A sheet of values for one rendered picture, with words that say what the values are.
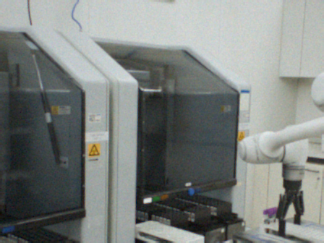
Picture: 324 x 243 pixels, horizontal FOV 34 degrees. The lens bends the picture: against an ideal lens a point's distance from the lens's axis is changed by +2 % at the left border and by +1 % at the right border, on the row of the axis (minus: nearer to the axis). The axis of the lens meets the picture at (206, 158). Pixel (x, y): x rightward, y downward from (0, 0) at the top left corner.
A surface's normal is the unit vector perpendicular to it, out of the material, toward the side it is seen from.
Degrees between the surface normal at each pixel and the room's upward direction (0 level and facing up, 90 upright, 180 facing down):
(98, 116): 90
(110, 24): 90
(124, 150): 90
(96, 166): 90
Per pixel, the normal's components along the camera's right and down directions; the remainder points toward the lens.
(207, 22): 0.76, 0.13
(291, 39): -0.66, 0.09
